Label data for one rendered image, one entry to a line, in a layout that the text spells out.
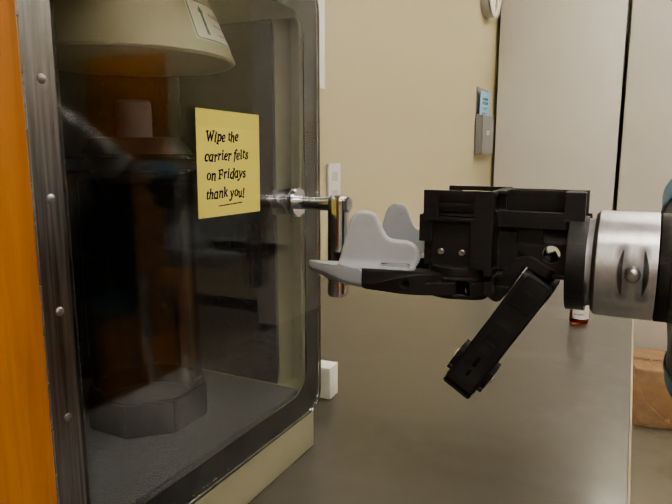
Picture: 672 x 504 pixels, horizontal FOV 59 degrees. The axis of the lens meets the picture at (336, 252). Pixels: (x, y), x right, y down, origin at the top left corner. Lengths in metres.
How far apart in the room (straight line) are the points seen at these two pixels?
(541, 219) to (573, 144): 2.87
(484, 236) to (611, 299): 0.09
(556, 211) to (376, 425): 0.35
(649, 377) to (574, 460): 2.43
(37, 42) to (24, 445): 0.19
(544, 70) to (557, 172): 0.53
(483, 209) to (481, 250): 0.03
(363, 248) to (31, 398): 0.29
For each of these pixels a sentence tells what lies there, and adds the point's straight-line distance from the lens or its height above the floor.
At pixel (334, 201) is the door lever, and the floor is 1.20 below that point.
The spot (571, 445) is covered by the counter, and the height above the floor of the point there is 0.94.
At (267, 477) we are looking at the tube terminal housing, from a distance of 0.59.
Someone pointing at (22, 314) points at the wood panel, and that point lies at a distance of 0.24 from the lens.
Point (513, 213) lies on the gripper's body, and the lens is 0.45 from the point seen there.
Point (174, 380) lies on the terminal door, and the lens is 0.43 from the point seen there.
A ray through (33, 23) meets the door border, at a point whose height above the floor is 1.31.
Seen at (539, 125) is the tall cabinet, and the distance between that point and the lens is 3.34.
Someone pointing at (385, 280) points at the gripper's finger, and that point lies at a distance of 0.45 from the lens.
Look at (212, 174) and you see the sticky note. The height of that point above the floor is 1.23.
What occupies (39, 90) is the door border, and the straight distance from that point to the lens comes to 0.34.
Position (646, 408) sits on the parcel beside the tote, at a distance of 3.14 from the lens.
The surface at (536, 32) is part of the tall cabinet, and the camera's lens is 3.40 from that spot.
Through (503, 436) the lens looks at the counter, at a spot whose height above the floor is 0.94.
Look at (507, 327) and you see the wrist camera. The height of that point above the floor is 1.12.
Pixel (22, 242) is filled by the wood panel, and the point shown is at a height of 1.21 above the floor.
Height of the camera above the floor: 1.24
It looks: 9 degrees down
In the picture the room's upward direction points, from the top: straight up
